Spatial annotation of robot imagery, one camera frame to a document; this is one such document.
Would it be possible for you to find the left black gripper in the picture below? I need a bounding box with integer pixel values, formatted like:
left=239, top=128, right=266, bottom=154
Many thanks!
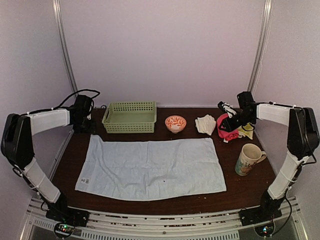
left=73, top=115, right=97, bottom=134

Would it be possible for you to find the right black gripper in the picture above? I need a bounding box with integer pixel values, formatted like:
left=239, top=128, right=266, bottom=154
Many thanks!
left=219, top=110, right=256, bottom=132

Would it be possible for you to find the light blue towel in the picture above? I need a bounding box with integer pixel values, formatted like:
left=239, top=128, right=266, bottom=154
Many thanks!
left=75, top=135, right=227, bottom=202

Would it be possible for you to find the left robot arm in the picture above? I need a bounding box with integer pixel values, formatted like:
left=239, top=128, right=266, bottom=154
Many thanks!
left=0, top=94, right=94, bottom=222

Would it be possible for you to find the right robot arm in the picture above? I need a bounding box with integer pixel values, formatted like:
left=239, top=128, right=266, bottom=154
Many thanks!
left=217, top=91, right=320, bottom=221

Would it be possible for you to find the pink towel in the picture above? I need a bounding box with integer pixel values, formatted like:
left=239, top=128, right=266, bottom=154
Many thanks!
left=216, top=113, right=239, bottom=143

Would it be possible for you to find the yellow patterned cloth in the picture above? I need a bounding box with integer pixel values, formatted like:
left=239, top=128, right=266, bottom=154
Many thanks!
left=237, top=123, right=255, bottom=140

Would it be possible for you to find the white folded towel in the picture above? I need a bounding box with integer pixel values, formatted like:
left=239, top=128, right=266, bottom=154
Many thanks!
left=194, top=114, right=217, bottom=136

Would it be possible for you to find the cream floral mug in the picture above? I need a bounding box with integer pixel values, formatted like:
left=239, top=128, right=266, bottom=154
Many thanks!
left=234, top=143, right=267, bottom=176

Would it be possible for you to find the green plastic basket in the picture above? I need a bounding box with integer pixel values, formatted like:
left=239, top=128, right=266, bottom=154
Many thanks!
left=101, top=101, right=157, bottom=134

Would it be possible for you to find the red patterned white bowl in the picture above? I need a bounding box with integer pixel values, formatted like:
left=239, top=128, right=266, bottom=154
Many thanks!
left=164, top=115, right=187, bottom=134

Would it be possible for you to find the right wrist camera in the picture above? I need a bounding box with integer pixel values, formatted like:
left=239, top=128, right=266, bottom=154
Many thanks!
left=217, top=101, right=238, bottom=118

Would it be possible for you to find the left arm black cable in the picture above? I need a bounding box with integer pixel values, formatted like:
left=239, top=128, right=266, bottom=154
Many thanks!
left=53, top=88, right=101, bottom=111

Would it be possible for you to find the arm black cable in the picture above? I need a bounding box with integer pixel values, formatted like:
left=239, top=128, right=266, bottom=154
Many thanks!
left=53, top=88, right=101, bottom=111
left=298, top=139, right=316, bottom=166

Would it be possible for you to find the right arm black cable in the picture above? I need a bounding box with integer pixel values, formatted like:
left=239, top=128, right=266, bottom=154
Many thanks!
left=298, top=139, right=316, bottom=166

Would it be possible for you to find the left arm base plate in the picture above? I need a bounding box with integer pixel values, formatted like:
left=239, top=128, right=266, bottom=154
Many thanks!
left=45, top=208, right=90, bottom=227

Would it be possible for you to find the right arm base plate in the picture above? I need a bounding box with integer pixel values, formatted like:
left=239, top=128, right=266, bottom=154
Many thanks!
left=238, top=206, right=282, bottom=226

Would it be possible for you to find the front aluminium rail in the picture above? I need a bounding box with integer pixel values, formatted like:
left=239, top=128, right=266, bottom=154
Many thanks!
left=18, top=197, right=309, bottom=240

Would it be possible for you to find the right aluminium frame post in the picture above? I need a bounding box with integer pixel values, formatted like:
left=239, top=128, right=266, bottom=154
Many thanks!
left=247, top=0, right=273, bottom=94

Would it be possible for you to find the aluminium frame post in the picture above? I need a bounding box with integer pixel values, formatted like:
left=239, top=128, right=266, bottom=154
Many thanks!
left=247, top=0, right=273, bottom=94
left=52, top=0, right=78, bottom=93

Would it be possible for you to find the left aluminium frame post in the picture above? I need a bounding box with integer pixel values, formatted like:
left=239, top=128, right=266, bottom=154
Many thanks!
left=52, top=0, right=78, bottom=93

